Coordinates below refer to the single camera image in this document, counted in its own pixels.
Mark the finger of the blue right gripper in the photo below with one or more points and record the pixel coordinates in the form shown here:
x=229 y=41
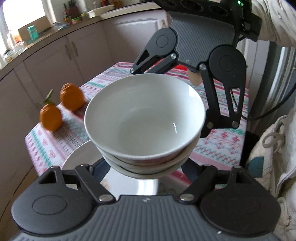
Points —
x=148 y=62
x=232 y=76

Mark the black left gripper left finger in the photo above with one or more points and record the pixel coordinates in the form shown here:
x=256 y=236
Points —
x=98 y=164

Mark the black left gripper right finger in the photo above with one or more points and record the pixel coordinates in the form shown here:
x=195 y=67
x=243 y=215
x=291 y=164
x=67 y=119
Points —
x=192 y=170

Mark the white ceramic bowl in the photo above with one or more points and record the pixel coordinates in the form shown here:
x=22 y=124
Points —
x=148 y=155
x=144 y=103

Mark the white kitchen cabinets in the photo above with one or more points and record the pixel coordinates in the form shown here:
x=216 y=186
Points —
x=73 y=55

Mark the person's right hand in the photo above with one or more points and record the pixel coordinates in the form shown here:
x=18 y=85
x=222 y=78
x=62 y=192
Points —
x=195 y=78

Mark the orange with green leaf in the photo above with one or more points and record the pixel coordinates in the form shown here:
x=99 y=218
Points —
x=50 y=116

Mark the large bumpy orange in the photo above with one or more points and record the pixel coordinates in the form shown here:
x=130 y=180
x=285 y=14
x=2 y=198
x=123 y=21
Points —
x=71 y=97

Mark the teal bottle on counter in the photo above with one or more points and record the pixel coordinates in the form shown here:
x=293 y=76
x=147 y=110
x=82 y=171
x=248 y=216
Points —
x=33 y=33

